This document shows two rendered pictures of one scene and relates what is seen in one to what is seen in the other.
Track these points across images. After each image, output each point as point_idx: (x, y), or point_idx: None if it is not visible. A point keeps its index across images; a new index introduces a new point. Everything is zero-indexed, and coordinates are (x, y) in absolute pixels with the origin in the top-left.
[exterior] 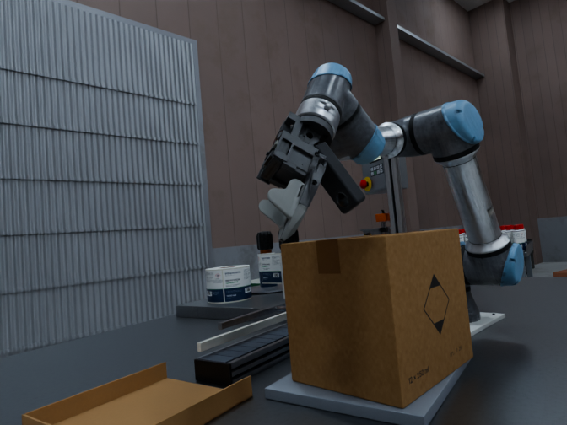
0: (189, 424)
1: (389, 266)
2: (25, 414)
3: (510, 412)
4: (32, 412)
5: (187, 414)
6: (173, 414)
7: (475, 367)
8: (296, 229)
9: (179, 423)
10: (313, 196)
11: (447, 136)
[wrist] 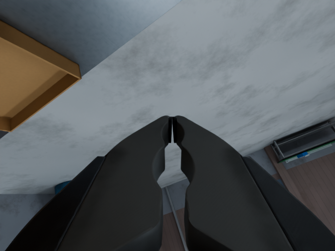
0: (6, 28)
1: None
2: (9, 130)
3: None
4: (5, 129)
5: (8, 36)
6: (25, 51)
7: None
8: (189, 119)
9: (20, 40)
10: (278, 183)
11: None
